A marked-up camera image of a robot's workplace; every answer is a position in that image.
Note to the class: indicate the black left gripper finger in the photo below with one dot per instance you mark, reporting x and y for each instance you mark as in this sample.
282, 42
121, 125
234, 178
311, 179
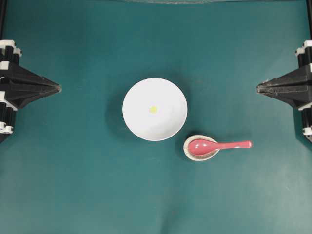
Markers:
20, 75
21, 96

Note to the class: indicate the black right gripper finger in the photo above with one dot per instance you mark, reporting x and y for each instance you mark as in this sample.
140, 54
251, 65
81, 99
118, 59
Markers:
298, 77
285, 96

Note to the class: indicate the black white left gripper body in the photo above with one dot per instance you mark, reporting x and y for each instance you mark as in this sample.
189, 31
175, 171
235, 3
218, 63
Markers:
9, 54

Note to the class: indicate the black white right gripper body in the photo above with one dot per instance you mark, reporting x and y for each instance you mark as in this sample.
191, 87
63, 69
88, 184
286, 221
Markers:
304, 57

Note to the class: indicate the pink ceramic spoon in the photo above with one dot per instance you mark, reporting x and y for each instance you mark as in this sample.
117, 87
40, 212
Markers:
202, 147

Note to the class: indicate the yellow hexagonal prism block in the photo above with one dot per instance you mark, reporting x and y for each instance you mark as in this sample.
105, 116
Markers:
153, 110

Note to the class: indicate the white round bowl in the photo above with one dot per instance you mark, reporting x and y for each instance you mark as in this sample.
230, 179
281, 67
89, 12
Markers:
170, 102

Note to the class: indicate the small speckled ceramic dish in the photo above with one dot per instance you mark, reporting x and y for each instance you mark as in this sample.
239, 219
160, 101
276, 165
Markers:
198, 158

